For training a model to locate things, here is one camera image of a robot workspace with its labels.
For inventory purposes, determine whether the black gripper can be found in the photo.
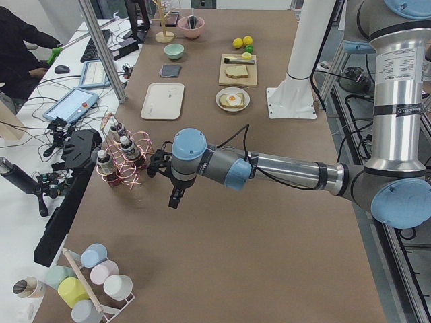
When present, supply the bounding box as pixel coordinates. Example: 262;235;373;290
147;141;185;209

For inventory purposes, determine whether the plain bread slice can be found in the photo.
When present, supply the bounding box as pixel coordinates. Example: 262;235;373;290
225;65;248;79

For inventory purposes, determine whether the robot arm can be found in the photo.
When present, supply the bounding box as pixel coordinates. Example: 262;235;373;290
147;1;430;229

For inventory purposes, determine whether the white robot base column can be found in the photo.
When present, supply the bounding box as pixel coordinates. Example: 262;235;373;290
267;0;336;119

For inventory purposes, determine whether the cream rabbit tray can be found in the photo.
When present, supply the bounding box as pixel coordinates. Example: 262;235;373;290
141;83;185;120

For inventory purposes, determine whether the tea bottle two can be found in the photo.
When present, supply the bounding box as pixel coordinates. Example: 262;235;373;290
120;136;140;166

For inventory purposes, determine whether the tea bottle one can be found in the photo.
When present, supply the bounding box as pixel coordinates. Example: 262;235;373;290
97;149;119;186

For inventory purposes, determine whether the tea bottle three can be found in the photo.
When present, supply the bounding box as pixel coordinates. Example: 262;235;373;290
110;123;128;143

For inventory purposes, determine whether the white round plate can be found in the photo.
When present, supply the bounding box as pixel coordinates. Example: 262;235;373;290
215;87;251;112

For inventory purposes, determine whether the fried egg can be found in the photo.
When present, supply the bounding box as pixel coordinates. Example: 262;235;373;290
226;94;242;106

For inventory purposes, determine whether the blue cup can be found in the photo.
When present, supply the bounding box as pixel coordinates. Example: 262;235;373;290
80;243;108;268

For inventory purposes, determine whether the pink cup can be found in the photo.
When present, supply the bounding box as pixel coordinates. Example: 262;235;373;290
90;260;119;285

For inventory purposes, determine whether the white cup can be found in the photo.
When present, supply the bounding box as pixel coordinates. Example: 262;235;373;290
103;275;133;301

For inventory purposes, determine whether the grey folded cloth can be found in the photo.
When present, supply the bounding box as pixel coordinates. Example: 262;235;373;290
159;64;182;78

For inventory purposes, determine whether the wooden cutting board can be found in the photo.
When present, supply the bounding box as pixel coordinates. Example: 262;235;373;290
218;54;258;87

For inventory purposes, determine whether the blue teach pendant near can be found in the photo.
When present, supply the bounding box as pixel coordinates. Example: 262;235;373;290
43;87;99;124

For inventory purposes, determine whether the blue teach pendant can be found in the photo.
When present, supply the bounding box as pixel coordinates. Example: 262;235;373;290
43;87;99;124
79;60;110;89

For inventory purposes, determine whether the metal cylinder tool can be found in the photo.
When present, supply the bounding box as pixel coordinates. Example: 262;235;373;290
224;57;256;65

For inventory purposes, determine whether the green bowl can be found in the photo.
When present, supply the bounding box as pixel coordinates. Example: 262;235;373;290
164;43;185;61

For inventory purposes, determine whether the blue teach pendant far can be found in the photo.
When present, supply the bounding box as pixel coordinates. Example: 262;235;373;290
79;60;110;89

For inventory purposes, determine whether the yellow cup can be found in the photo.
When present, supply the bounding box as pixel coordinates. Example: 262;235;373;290
57;277;90;308

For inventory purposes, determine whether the green cup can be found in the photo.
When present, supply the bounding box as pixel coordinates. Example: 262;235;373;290
45;265;76;290

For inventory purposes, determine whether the half lemon slice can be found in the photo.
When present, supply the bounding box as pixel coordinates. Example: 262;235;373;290
242;52;252;60

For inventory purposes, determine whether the grey cup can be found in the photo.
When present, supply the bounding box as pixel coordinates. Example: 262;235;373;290
71;300;103;323

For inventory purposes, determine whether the wooden mug tree stand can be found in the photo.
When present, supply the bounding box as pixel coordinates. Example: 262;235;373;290
152;0;175;44

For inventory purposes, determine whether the pink bowl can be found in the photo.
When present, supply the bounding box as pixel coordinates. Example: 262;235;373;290
177;15;206;40

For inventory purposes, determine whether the green lime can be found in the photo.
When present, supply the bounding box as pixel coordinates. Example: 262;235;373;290
244;44;254;54

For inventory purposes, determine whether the yellow lemon one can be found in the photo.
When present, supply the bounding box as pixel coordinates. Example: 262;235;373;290
232;38;244;49

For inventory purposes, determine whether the black keyboard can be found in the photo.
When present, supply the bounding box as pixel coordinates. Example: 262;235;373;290
80;29;111;63

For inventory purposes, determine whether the yellow lemon two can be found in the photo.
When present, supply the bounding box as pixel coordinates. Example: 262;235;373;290
242;35;253;46

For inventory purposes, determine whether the computer mouse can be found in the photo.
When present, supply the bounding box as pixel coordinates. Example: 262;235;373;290
54;65;70;74

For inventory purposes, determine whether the metal scoop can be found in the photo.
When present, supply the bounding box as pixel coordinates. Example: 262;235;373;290
187;15;199;30

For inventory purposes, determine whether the seated person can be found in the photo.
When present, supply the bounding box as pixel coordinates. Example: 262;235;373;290
1;7;60;100

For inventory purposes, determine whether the copper wire bottle rack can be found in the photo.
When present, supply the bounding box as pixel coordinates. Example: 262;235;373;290
96;112;154;189

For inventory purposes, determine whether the black camera stand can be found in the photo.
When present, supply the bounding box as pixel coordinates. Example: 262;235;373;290
34;129;102;267

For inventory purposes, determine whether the white wire cup rack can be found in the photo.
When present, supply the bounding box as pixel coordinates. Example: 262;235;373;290
62;248;135;322

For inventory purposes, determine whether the aluminium frame post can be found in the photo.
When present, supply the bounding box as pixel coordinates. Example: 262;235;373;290
78;0;127;104

